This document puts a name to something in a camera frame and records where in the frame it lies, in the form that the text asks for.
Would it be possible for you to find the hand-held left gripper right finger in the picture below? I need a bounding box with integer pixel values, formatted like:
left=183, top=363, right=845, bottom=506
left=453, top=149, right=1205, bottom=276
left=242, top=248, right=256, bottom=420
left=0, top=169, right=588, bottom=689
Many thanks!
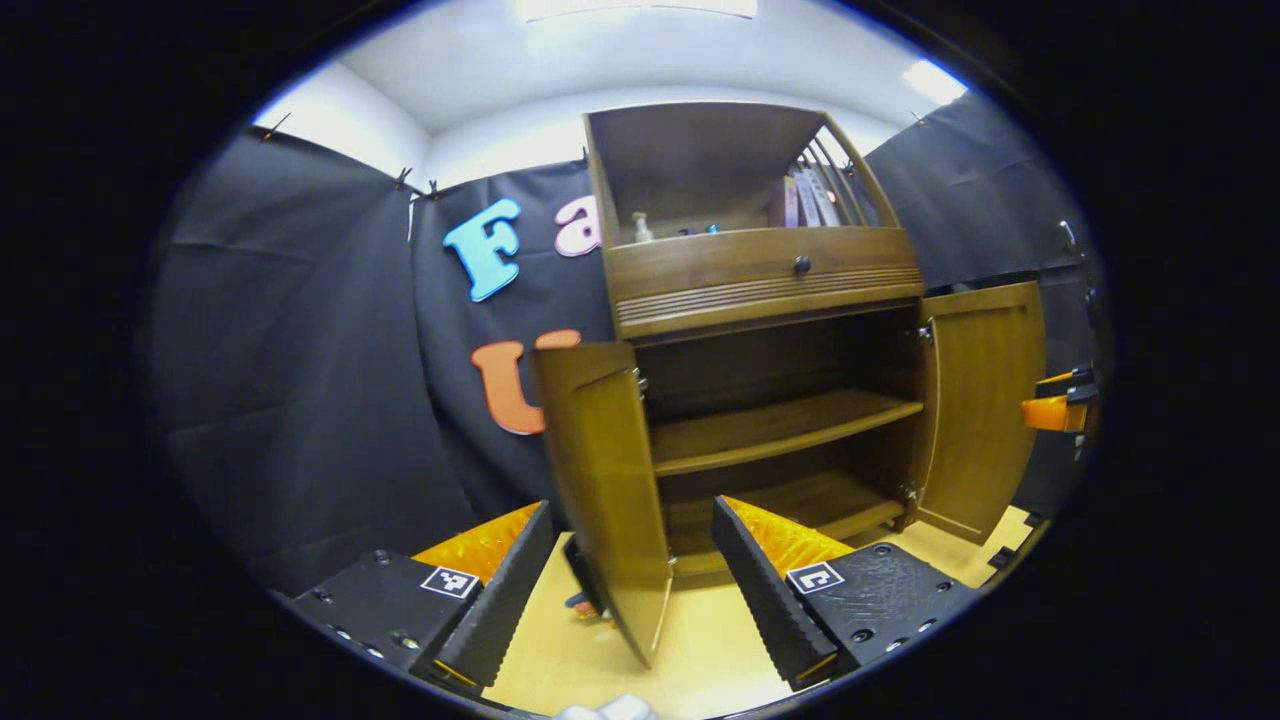
left=712, top=495, right=986, bottom=693

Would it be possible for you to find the large ceiling light panel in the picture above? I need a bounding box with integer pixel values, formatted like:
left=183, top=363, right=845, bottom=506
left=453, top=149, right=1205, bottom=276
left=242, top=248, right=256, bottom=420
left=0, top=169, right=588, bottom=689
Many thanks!
left=515, top=0, right=759, bottom=23

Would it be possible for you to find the wooden inner cabinet shelf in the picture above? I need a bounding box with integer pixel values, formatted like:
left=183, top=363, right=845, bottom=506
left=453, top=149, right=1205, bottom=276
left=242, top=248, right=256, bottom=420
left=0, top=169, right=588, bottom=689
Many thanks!
left=650, top=388, right=924, bottom=477

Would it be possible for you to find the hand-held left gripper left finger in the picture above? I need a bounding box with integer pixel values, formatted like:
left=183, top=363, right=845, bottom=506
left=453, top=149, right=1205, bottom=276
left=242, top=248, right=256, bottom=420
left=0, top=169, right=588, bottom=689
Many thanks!
left=288, top=500, right=554, bottom=691

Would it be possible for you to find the small ceiling light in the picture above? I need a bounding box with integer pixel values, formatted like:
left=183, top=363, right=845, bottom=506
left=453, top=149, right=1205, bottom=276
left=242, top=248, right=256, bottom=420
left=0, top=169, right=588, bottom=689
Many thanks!
left=900, top=60, right=969, bottom=106

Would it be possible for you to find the wooden cabinet door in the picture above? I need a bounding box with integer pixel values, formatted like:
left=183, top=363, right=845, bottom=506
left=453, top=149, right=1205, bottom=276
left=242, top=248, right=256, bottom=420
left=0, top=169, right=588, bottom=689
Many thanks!
left=915, top=281, right=1048, bottom=546
left=530, top=340, right=676, bottom=669

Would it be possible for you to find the wooden double-door shoe cabinet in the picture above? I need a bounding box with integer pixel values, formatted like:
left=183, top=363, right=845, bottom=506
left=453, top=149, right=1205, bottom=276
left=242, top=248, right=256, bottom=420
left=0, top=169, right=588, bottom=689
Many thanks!
left=530, top=100, right=1049, bottom=669

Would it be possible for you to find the white book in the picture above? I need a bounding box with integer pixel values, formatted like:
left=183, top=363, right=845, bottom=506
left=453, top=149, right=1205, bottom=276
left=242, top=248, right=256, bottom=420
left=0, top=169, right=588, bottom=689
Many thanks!
left=810, top=165, right=844, bottom=227

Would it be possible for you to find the wooden cabinet drawer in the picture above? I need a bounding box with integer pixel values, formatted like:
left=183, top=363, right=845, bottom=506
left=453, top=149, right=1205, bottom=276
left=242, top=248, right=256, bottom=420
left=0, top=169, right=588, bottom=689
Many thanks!
left=603, top=226, right=926, bottom=341

